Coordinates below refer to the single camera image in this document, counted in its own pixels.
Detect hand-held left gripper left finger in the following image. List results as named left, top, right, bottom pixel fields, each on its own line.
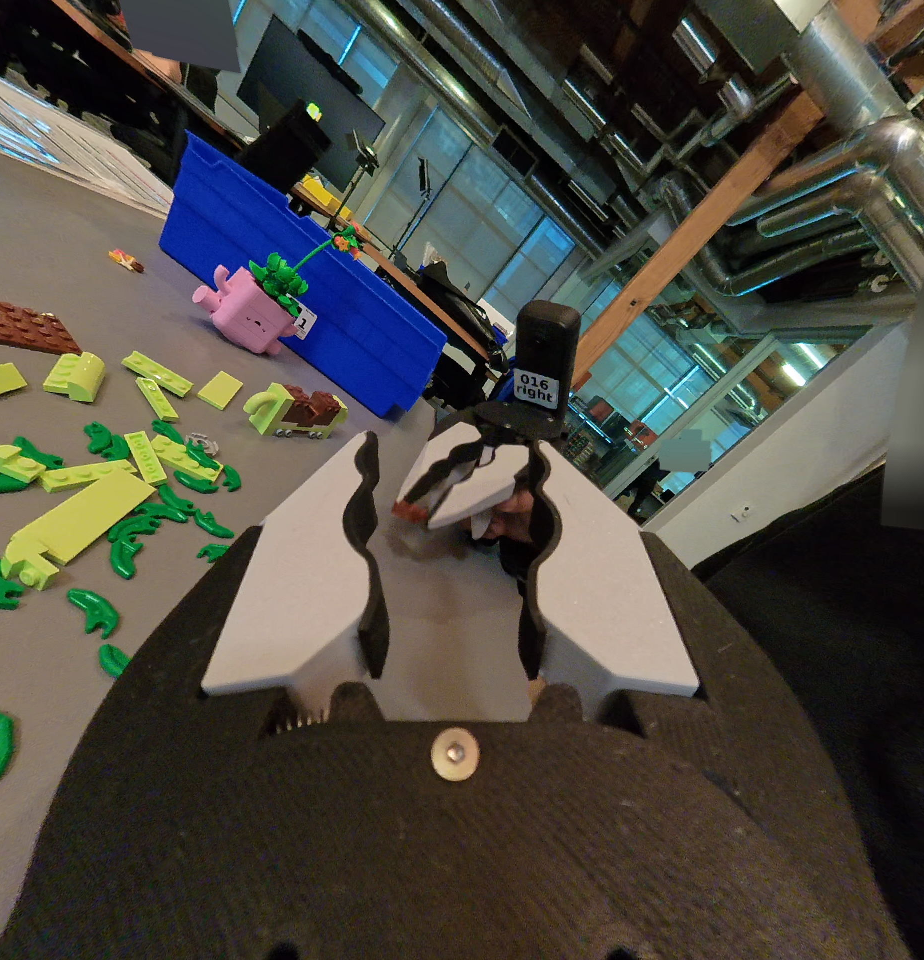
left=201, top=431, right=391, bottom=702

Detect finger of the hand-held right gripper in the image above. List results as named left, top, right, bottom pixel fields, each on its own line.
left=424, top=448, right=535, bottom=540
left=394, top=420, right=483, bottom=519

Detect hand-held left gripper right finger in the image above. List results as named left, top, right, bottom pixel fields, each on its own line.
left=518, top=439, right=703, bottom=702

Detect person's right hand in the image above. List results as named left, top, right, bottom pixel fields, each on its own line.
left=480, top=489, right=539, bottom=549

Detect blue plastic bin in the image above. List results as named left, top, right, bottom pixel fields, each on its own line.
left=159, top=131, right=448, bottom=417

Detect lime and brown brick assembly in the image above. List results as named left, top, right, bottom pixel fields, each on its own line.
left=243, top=382, right=349, bottom=440

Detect wooden beam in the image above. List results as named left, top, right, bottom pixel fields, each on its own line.
left=570, top=90, right=826, bottom=391

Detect scattered green leaf pieces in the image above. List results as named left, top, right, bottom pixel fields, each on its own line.
left=0, top=420, right=243, bottom=796

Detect person's black sweater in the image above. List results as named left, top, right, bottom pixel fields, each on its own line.
left=690, top=465, right=924, bottom=960

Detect scattered lime green bricks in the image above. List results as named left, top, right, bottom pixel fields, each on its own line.
left=0, top=351, right=245, bottom=590

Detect pink brick plant pot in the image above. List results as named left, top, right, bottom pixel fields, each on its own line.
left=192, top=228, right=361, bottom=357

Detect black monitor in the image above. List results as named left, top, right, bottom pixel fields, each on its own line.
left=237, top=15, right=388, bottom=189

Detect large brown studded plate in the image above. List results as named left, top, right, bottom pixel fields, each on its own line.
left=0, top=296, right=82, bottom=356

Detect white printed sheet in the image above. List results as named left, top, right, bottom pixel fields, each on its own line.
left=0, top=67, right=174, bottom=219

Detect silver ventilation duct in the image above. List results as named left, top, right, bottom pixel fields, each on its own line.
left=724, top=0, right=924, bottom=301

